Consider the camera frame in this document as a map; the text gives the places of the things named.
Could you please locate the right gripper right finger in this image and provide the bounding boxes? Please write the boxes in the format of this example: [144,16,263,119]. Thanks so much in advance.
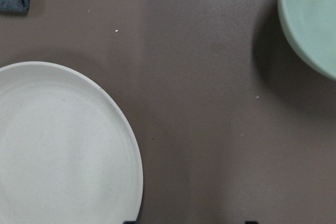
[245,220,258,224]

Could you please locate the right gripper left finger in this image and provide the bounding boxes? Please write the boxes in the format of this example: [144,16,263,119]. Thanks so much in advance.
[123,220,137,224]

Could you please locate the cream round plate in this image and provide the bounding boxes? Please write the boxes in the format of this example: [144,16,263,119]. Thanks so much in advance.
[1,61,143,223]

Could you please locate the mint green bowl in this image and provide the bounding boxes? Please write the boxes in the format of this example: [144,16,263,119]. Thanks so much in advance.
[278,0,335,79]

